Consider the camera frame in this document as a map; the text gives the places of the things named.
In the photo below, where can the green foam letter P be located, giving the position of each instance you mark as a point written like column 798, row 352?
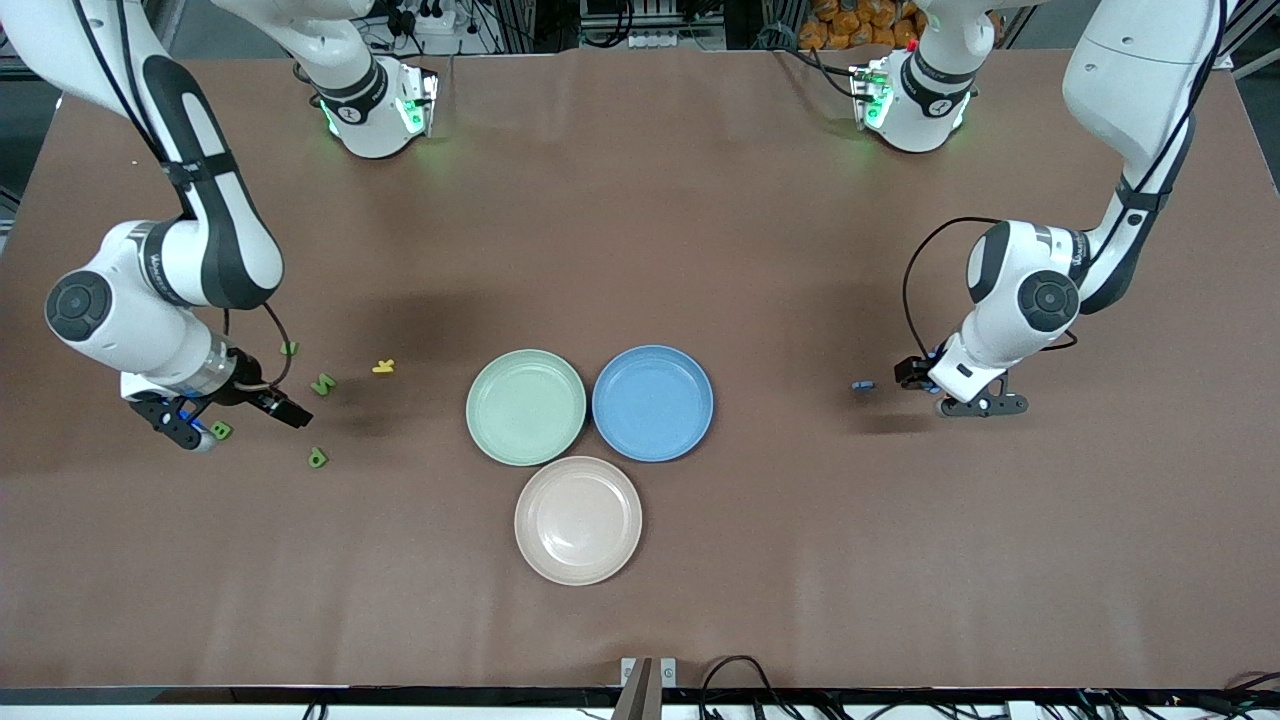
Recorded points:
column 317, row 459

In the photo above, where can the blue round plate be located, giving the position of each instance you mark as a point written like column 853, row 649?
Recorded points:
column 652, row 403

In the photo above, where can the grey metal mounting bracket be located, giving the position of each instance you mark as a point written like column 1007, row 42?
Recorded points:
column 668, row 672

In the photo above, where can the orange fruit pile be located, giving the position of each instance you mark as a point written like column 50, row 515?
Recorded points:
column 850, row 25

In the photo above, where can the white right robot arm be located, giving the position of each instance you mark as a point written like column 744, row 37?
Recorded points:
column 130, row 325

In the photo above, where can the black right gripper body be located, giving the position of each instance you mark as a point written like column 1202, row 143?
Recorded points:
column 249, row 391

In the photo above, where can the beige pink round plate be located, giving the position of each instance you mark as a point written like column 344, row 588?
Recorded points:
column 578, row 520

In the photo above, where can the green foam letter B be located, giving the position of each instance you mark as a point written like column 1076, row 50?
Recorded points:
column 222, row 431

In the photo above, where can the white power strip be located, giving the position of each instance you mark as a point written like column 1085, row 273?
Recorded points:
column 655, row 39
column 440, row 40

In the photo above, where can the green round plate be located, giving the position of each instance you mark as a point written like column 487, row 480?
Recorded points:
column 525, row 407

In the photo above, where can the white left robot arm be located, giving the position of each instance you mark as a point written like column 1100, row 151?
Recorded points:
column 1010, row 290

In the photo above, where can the green foam letter N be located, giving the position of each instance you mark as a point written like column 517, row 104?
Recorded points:
column 322, row 384

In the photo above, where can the brown angled post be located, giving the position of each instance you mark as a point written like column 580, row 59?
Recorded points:
column 635, row 700

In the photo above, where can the yellow foam letter K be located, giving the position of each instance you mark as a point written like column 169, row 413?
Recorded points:
column 383, row 367

